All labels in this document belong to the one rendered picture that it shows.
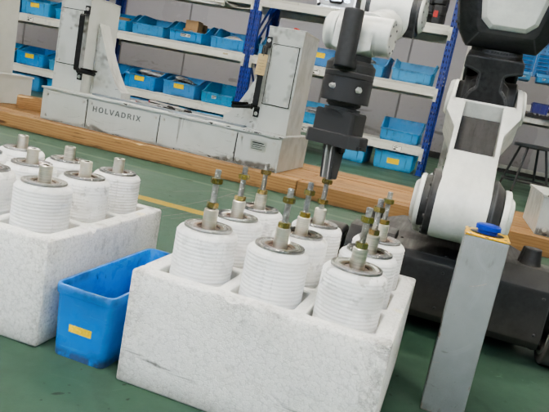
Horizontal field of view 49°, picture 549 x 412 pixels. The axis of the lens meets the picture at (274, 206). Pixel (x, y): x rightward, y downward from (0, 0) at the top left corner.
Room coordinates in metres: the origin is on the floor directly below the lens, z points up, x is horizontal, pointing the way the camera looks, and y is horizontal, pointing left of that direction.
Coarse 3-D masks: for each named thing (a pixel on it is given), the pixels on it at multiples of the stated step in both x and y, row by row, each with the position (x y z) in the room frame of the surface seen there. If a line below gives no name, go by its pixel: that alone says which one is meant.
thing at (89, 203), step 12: (72, 180) 1.07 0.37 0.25; (84, 192) 1.06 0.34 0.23; (96, 192) 1.08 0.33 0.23; (108, 192) 1.11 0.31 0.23; (72, 204) 1.06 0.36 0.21; (84, 204) 1.07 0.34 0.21; (96, 204) 1.08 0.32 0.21; (72, 216) 1.06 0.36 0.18; (84, 216) 1.07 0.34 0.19; (96, 216) 1.08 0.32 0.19
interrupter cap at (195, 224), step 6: (186, 222) 0.89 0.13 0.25; (192, 222) 0.90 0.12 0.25; (198, 222) 0.91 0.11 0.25; (216, 222) 0.94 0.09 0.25; (192, 228) 0.87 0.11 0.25; (198, 228) 0.87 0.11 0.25; (204, 228) 0.89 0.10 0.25; (216, 228) 0.91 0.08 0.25; (222, 228) 0.91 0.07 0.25; (228, 228) 0.91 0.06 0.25; (216, 234) 0.87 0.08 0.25; (222, 234) 0.88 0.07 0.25; (228, 234) 0.89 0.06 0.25
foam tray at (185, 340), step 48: (144, 288) 0.84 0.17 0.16; (192, 288) 0.82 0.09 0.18; (144, 336) 0.84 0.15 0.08; (192, 336) 0.82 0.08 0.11; (240, 336) 0.80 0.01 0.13; (288, 336) 0.78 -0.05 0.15; (336, 336) 0.76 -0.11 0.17; (384, 336) 0.78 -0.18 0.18; (144, 384) 0.84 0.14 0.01; (192, 384) 0.82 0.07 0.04; (240, 384) 0.80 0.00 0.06; (288, 384) 0.78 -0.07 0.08; (336, 384) 0.76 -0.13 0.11; (384, 384) 0.81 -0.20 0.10
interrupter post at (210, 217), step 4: (204, 208) 0.90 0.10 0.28; (208, 208) 0.90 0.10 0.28; (216, 208) 0.91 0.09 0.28; (204, 212) 0.90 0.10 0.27; (208, 212) 0.89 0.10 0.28; (212, 212) 0.89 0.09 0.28; (216, 212) 0.90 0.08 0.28; (204, 216) 0.90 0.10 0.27; (208, 216) 0.89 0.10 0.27; (212, 216) 0.89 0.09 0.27; (216, 216) 0.90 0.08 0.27; (204, 220) 0.90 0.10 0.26; (208, 220) 0.89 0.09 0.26; (212, 220) 0.89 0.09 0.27; (216, 220) 0.90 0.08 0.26; (204, 224) 0.89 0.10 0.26; (208, 224) 0.89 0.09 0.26; (212, 224) 0.90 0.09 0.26; (208, 228) 0.89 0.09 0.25; (212, 228) 0.90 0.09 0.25
